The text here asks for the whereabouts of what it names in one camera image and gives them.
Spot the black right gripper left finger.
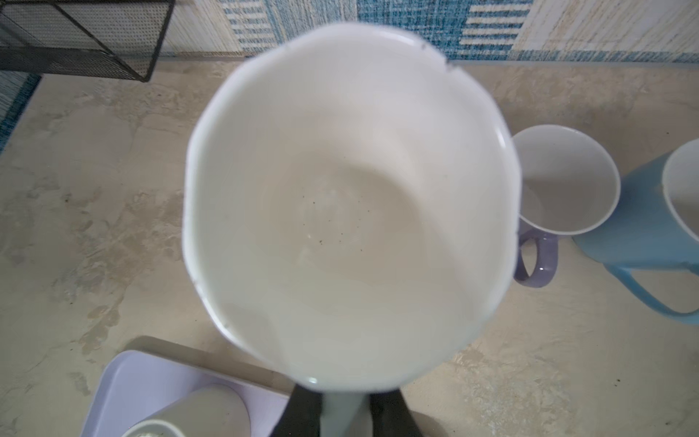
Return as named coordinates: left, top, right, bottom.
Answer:
left=269, top=385, right=322, bottom=437

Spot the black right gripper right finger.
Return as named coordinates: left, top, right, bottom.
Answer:
left=370, top=390, right=422, bottom=437

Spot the white faceted ceramic mug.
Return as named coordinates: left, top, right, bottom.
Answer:
left=182, top=22, right=522, bottom=436

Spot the lavender ceramic mug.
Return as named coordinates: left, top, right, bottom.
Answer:
left=513, top=125, right=621, bottom=288

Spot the light blue ceramic mug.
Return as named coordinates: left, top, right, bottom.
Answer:
left=573, top=139, right=698, bottom=325

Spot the white upside-down mug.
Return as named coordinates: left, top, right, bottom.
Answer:
left=124, top=384, right=252, bottom=437

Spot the lavender silicone mat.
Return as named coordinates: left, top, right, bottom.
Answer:
left=81, top=351, right=288, bottom=436

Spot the black mesh wire shelf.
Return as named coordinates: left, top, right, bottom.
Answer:
left=1, top=1, right=176, bottom=82

